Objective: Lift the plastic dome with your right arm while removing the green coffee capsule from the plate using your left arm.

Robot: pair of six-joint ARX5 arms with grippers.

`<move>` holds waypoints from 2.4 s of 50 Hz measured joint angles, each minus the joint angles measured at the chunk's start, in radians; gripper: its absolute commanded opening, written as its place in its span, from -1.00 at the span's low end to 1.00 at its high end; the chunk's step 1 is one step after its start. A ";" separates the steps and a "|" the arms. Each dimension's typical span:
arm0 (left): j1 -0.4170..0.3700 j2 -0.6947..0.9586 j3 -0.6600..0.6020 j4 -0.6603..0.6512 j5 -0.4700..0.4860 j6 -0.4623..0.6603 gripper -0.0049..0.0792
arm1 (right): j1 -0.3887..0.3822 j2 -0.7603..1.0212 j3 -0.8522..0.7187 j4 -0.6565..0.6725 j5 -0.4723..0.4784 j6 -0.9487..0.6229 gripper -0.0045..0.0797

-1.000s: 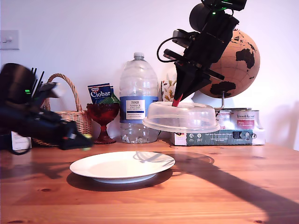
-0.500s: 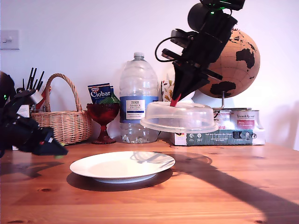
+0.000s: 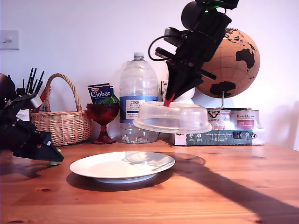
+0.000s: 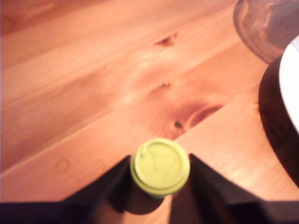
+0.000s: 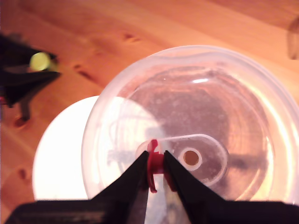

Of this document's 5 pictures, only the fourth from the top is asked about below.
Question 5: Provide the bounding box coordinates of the white plate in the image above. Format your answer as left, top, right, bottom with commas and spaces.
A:
279, 42, 299, 136

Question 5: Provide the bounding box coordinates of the clear plastic dome red handle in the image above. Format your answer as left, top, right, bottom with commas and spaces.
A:
233, 0, 299, 63

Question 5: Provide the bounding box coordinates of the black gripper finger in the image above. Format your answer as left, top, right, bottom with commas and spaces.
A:
64, 154, 141, 213
172, 153, 257, 224

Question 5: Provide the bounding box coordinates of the green coffee capsule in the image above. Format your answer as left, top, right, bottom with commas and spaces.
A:
130, 138, 190, 200

